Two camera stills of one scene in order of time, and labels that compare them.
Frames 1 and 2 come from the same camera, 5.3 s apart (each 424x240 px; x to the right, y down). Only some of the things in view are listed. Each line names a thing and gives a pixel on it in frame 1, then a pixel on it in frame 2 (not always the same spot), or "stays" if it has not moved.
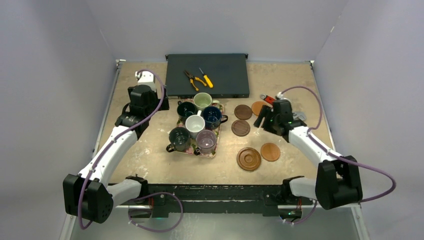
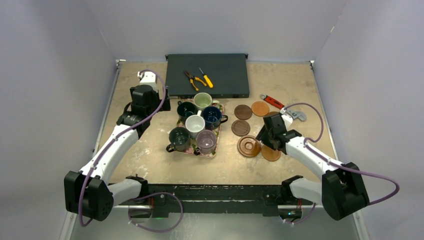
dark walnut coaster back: x=243 y=112 stays
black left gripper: x=164 y=105 stays
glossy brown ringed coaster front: x=248 y=159 to x=248 y=146
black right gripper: x=268 y=117 to x=266 y=138
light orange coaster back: x=256 y=107 stays
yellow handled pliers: x=192 y=77 stays
